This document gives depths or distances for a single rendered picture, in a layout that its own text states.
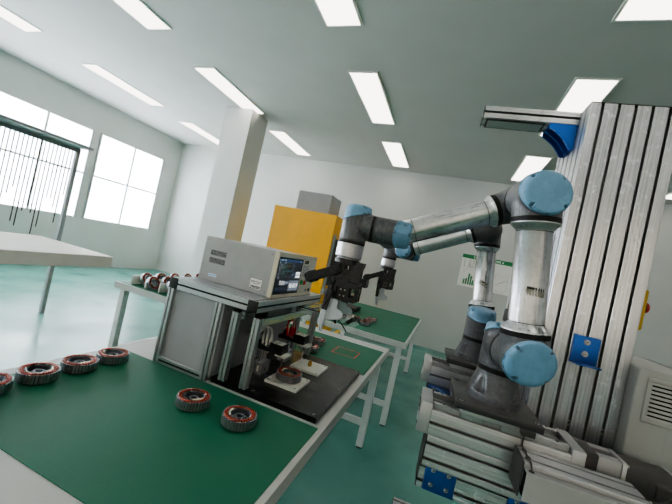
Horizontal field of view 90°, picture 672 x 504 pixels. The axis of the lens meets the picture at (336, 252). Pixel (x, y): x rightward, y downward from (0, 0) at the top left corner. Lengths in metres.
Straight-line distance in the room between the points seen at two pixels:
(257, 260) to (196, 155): 8.03
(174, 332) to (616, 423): 1.59
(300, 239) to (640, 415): 4.62
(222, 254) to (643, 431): 1.59
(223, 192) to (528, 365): 5.10
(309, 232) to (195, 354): 3.96
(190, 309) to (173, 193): 8.18
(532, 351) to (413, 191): 6.11
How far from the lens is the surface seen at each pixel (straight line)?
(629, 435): 1.39
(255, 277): 1.50
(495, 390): 1.11
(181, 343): 1.58
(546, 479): 1.07
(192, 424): 1.24
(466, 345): 1.60
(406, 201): 6.89
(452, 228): 1.06
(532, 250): 0.97
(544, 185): 0.97
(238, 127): 5.79
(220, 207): 5.57
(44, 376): 1.47
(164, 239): 9.59
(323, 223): 5.22
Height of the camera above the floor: 1.36
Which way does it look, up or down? level
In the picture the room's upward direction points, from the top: 12 degrees clockwise
